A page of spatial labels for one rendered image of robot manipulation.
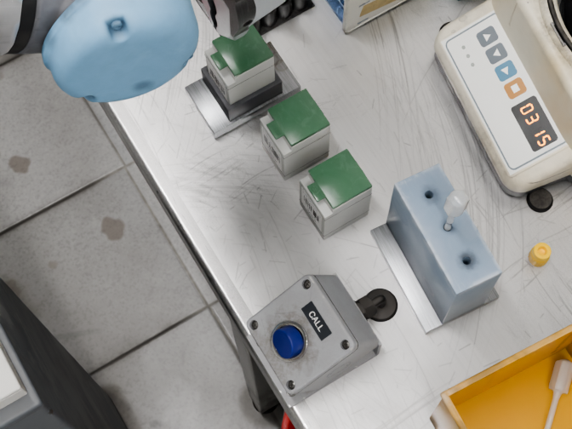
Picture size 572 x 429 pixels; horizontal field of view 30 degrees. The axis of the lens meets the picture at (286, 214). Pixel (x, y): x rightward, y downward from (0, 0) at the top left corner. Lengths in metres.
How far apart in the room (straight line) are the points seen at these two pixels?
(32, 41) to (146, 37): 0.05
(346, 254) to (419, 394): 0.13
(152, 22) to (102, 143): 1.46
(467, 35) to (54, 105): 1.16
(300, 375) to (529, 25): 0.34
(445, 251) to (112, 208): 1.14
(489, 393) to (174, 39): 0.49
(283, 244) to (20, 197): 1.07
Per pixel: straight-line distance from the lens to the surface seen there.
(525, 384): 0.90
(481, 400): 0.89
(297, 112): 0.90
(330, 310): 0.82
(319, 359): 0.83
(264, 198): 0.94
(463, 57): 0.96
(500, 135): 0.93
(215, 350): 1.80
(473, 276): 0.82
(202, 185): 0.95
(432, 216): 0.83
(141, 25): 0.49
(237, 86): 0.91
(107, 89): 0.53
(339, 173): 0.87
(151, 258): 1.86
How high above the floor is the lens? 1.75
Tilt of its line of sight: 70 degrees down
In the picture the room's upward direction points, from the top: 3 degrees counter-clockwise
